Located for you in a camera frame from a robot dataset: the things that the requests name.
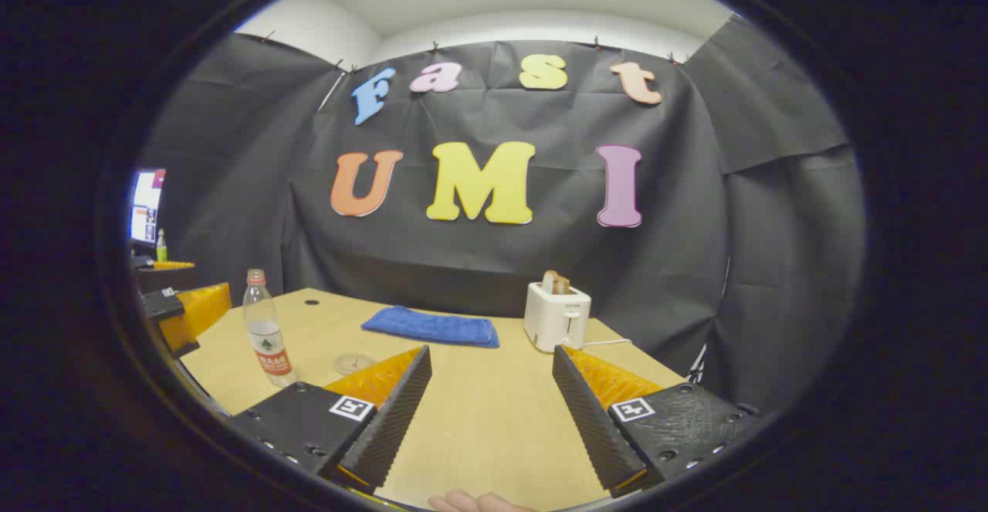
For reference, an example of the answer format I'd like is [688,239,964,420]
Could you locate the clear plastic water bottle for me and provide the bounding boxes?
[242,269,298,388]

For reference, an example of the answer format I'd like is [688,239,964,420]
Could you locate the round brown coaster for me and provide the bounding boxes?
[333,353,379,376]

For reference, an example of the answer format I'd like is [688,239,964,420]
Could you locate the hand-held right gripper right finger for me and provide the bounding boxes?
[552,344,763,499]

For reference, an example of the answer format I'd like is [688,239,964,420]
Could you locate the folded blue towel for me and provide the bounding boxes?
[360,306,500,349]

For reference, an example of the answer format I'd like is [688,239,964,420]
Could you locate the black backdrop cloth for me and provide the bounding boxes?
[135,14,865,420]

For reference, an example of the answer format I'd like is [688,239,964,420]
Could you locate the computer monitor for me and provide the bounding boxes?
[129,168,167,246]

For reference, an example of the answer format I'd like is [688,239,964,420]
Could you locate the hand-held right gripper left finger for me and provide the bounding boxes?
[229,344,433,495]

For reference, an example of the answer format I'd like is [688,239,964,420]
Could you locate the white toaster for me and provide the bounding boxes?
[523,281,593,353]

